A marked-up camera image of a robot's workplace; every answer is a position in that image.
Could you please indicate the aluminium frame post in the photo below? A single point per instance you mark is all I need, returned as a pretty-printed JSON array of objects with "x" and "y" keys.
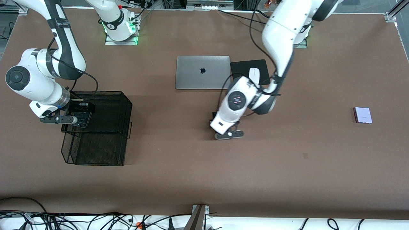
[{"x": 391, "y": 16}]

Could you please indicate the small black flip phone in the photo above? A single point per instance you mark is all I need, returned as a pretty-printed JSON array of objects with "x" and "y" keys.
[{"x": 83, "y": 120}]

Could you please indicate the white computer mouse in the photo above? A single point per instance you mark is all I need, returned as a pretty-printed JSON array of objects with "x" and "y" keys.
[{"x": 254, "y": 72}]

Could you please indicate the silver closed laptop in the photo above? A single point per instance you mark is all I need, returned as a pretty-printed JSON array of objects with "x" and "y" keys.
[{"x": 191, "y": 73}]

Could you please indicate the small orange figurine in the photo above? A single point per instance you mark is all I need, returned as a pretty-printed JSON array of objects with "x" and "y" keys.
[{"x": 267, "y": 3}]

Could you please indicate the black power plug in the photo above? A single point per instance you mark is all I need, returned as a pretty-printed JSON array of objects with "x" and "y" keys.
[{"x": 170, "y": 224}]

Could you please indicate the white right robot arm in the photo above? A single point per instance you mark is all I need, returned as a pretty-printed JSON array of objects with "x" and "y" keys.
[{"x": 32, "y": 80}]

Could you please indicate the lavender flip phone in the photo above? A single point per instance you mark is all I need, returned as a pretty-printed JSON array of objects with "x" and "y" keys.
[{"x": 363, "y": 115}]

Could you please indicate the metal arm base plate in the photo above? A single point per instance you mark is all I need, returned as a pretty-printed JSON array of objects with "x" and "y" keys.
[
  {"x": 302, "y": 46},
  {"x": 110, "y": 42}
]

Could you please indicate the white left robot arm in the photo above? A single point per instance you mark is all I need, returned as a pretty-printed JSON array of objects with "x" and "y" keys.
[{"x": 281, "y": 32}]

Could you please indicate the black mouse pad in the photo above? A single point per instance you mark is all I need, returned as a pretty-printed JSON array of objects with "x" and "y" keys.
[{"x": 239, "y": 68}]

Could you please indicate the aluminium frame rail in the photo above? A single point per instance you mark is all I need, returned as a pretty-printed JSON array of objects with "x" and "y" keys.
[{"x": 24, "y": 10}]

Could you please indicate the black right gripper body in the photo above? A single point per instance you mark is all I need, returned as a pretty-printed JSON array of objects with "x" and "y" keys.
[{"x": 79, "y": 107}]

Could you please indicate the grey power strip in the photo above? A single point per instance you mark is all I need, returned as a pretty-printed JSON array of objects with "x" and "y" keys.
[{"x": 209, "y": 6}]

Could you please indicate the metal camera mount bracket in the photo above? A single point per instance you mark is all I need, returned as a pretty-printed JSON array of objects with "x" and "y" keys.
[{"x": 198, "y": 217}]

